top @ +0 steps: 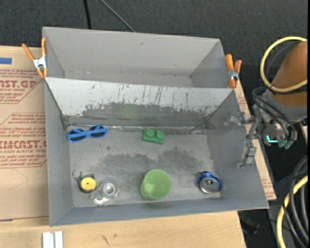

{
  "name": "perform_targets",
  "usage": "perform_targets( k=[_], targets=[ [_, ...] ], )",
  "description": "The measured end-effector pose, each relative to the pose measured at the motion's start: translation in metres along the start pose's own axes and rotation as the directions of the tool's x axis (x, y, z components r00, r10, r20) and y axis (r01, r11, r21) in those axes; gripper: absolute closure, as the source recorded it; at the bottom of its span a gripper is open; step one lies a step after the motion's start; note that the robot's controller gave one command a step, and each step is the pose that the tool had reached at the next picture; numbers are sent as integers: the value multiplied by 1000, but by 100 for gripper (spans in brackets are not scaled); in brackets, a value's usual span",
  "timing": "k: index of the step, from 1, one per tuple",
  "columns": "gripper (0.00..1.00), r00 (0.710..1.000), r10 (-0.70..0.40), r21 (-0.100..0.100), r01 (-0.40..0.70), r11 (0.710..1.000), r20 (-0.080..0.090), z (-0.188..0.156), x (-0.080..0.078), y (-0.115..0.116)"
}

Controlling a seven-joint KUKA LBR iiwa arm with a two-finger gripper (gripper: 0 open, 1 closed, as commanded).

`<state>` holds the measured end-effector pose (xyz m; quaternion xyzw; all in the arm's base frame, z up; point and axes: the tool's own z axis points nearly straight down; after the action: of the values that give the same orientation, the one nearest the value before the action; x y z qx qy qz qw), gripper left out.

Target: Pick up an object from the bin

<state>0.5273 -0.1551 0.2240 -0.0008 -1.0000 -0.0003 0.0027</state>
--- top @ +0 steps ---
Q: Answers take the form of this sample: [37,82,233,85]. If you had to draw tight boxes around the yellow and black tape measure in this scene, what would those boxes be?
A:
[72,169,98,194]

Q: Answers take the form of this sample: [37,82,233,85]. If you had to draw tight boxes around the brown cardboard board red print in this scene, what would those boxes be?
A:
[0,44,277,223]

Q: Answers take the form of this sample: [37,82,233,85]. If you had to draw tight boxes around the clear glass jar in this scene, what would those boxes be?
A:
[90,179,120,207]

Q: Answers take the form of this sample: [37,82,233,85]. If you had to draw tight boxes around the blue sunglasses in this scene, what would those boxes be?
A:
[66,125,109,143]

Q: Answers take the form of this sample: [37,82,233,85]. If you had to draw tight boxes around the blue drinks can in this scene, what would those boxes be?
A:
[197,170,223,195]

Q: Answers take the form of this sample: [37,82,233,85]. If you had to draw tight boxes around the grey metal bin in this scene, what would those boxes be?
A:
[42,26,270,227]

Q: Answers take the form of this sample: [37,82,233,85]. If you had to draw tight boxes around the green toy brick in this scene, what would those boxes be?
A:
[141,128,166,146]

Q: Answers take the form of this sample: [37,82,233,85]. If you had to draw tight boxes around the green plastic cup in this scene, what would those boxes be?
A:
[139,169,173,202]

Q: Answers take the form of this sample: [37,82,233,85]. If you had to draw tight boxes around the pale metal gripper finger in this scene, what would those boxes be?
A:
[236,141,258,168]
[225,112,261,126]

